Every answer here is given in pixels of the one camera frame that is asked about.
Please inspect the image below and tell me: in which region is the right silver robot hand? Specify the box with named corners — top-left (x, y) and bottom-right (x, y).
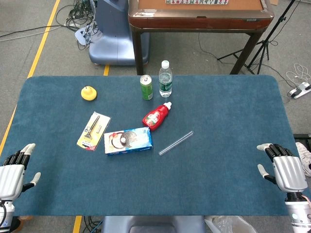
top-left (257, 143), bottom-right (308, 194)

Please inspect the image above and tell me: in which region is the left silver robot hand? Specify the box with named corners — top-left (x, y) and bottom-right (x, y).
top-left (0, 143), bottom-right (41, 201)

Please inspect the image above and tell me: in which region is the clear glass test tube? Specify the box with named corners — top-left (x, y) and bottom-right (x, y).
top-left (158, 131), bottom-right (194, 156)

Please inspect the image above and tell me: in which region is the white shoe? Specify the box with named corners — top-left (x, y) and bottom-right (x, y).
top-left (295, 142), bottom-right (311, 177)

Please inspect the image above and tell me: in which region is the blue table mat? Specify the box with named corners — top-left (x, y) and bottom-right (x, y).
top-left (0, 75), bottom-right (311, 216)

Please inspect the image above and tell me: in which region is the clear plastic bag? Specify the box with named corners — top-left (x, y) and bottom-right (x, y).
top-left (204, 215), bottom-right (258, 233)

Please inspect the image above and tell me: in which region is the white power strip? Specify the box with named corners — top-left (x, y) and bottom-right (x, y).
top-left (288, 82), bottom-right (311, 99)

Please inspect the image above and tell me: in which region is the razor in yellow package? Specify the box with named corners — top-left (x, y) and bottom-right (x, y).
top-left (76, 111), bottom-right (111, 151)

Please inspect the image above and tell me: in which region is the yellow pear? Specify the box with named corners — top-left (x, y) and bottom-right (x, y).
top-left (81, 85), bottom-right (98, 101)

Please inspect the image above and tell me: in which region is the black tripod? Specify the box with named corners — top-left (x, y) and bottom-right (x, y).
top-left (217, 0), bottom-right (296, 75)

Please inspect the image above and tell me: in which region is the blue cookie box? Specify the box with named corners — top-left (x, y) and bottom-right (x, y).
top-left (104, 127), bottom-right (154, 156)

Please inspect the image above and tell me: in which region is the red ketchup bottle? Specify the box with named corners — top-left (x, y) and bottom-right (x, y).
top-left (142, 101), bottom-right (173, 132)

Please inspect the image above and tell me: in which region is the blue-grey robot torso base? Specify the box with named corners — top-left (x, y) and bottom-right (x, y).
top-left (101, 215), bottom-right (206, 233)

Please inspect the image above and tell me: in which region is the clear plastic water bottle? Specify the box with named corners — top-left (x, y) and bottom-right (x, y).
top-left (158, 60), bottom-right (173, 98)

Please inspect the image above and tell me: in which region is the green soda can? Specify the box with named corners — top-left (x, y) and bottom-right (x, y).
top-left (139, 74), bottom-right (154, 101)

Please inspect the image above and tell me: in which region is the brown mahjong table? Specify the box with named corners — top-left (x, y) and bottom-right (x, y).
top-left (128, 0), bottom-right (275, 75)

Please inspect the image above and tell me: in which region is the row of mahjong tiles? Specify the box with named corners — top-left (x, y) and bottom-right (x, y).
top-left (166, 0), bottom-right (229, 5)

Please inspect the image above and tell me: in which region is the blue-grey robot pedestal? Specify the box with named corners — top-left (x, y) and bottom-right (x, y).
top-left (88, 0), bottom-right (150, 66)

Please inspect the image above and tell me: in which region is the tangle of black cables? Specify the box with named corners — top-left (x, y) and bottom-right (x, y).
top-left (55, 0), bottom-right (98, 50)

